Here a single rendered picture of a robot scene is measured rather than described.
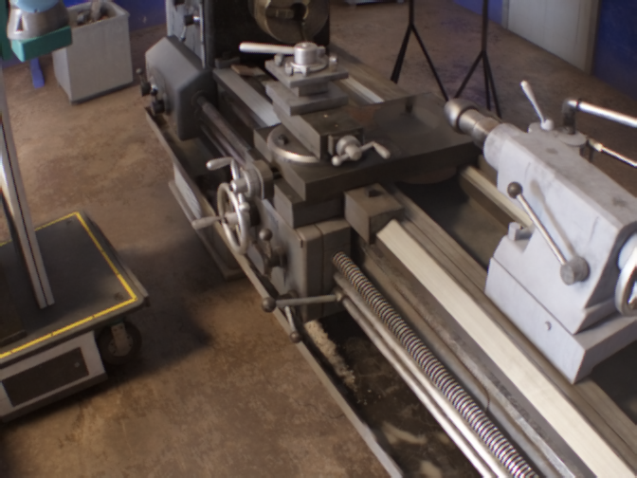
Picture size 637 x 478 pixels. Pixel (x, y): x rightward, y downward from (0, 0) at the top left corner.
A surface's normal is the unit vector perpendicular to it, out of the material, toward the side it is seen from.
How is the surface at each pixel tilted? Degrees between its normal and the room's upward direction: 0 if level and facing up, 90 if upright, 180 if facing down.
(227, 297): 0
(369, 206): 0
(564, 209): 82
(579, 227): 78
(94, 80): 90
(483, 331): 36
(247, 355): 0
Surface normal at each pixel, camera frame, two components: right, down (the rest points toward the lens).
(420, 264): -0.54, -0.49
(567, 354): -0.90, 0.27
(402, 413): -0.01, -0.81
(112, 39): 0.53, 0.50
